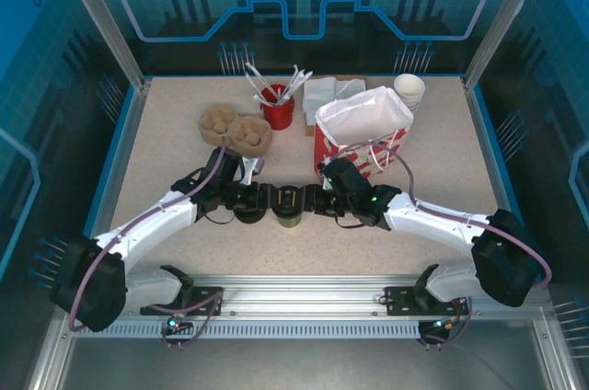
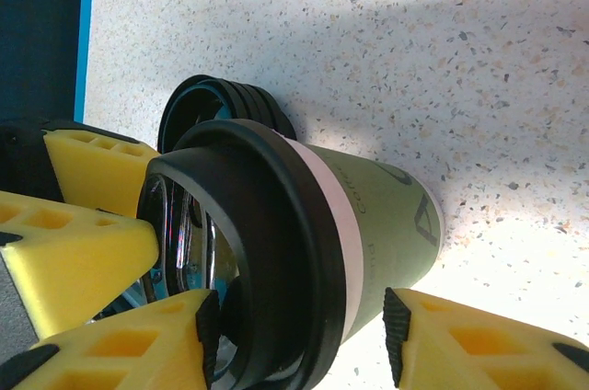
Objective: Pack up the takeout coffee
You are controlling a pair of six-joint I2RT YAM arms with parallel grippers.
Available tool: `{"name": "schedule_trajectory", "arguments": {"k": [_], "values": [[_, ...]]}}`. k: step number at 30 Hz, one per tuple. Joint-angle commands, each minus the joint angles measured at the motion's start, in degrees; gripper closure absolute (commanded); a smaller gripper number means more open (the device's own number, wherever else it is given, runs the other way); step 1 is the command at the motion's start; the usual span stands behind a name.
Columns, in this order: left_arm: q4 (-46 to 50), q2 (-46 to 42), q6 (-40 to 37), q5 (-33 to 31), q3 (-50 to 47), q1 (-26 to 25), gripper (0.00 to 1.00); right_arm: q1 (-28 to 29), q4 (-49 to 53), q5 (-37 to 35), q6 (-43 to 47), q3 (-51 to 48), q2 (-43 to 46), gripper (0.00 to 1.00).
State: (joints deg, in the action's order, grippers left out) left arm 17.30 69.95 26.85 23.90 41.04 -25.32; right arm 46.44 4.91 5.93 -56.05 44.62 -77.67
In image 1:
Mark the red plastic holder cup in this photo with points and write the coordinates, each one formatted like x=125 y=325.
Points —
x=276 y=111

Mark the aluminium base beam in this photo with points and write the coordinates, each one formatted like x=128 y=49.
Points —
x=299 y=298

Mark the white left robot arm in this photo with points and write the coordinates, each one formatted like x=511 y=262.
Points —
x=152 y=220

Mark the olive green coffee cup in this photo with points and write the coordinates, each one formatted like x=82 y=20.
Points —
x=288 y=222

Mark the aluminium frame post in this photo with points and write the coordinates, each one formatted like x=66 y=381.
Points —
x=500 y=17
x=108 y=17

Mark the small lit circuit board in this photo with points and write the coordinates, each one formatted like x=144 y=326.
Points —
x=441 y=324
x=175 y=324

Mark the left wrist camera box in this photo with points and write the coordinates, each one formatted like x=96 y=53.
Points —
x=250 y=169

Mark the red and white paper bag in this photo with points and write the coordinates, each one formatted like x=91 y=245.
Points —
x=363 y=114

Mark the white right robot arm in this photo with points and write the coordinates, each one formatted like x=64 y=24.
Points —
x=437 y=220

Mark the aluminium side rail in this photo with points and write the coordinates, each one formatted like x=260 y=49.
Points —
x=129 y=128
x=485 y=128

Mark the white wrapped stirrer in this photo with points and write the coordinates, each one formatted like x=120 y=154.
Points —
x=257 y=78
x=290 y=79
x=264 y=83
x=303 y=80
x=296 y=82
x=258 y=98

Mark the black plastic cup lid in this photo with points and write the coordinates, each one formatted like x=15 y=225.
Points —
x=289 y=186

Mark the white paper cup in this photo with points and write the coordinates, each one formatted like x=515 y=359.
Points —
x=409 y=85
x=414 y=111
x=416 y=101
x=415 y=106

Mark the stack of white napkins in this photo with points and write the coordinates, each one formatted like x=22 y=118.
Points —
x=309 y=130

